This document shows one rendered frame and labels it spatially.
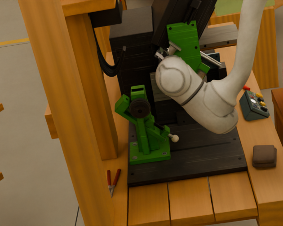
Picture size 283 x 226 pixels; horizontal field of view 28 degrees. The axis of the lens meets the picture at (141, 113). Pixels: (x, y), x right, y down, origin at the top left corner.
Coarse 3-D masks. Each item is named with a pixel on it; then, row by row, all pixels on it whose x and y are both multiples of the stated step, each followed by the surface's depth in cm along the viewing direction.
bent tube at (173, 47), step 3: (171, 42) 215; (171, 45) 216; (174, 45) 215; (171, 48) 216; (174, 48) 215; (177, 48) 215; (180, 48) 216; (171, 51) 216; (174, 51) 216; (171, 54) 216
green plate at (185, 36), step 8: (168, 24) 217; (176, 24) 216; (184, 24) 216; (192, 24) 216; (168, 32) 217; (176, 32) 217; (184, 32) 217; (192, 32) 217; (168, 40) 218; (176, 40) 218; (184, 40) 218; (192, 40) 218; (184, 48) 219; (192, 48) 219; (184, 56) 220; (192, 56) 220; (200, 56) 219; (192, 64) 220
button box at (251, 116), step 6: (246, 90) 227; (246, 96) 225; (240, 102) 228; (246, 102) 222; (252, 102) 219; (258, 102) 221; (264, 102) 224; (246, 108) 220; (252, 108) 215; (258, 108) 216; (246, 114) 217; (252, 114) 216; (258, 114) 216; (264, 114) 216
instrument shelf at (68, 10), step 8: (64, 0) 178; (72, 0) 176; (80, 0) 175; (88, 0) 174; (96, 0) 174; (104, 0) 174; (112, 0) 174; (64, 8) 175; (72, 8) 175; (80, 8) 175; (88, 8) 175; (96, 8) 175; (104, 8) 175; (112, 8) 175; (64, 16) 176
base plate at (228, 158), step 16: (176, 128) 222; (192, 128) 220; (128, 144) 218; (176, 144) 212; (192, 144) 210; (208, 144) 208; (224, 144) 207; (240, 144) 205; (128, 160) 209; (176, 160) 204; (192, 160) 202; (208, 160) 200; (224, 160) 199; (240, 160) 197; (128, 176) 200; (144, 176) 199; (160, 176) 197; (176, 176) 196; (192, 176) 195
